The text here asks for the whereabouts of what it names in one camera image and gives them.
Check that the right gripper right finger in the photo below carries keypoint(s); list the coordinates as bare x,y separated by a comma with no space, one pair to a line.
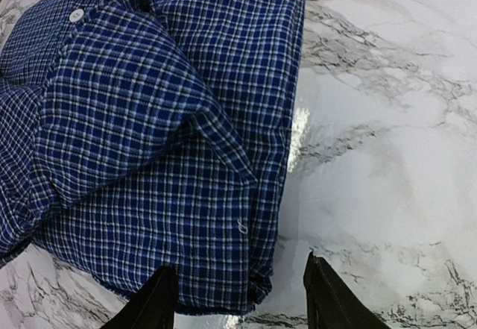
330,302

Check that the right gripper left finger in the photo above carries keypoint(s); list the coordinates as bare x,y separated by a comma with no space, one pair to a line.
153,306

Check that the dark blue checked shirt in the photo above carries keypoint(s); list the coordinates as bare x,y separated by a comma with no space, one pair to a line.
137,134

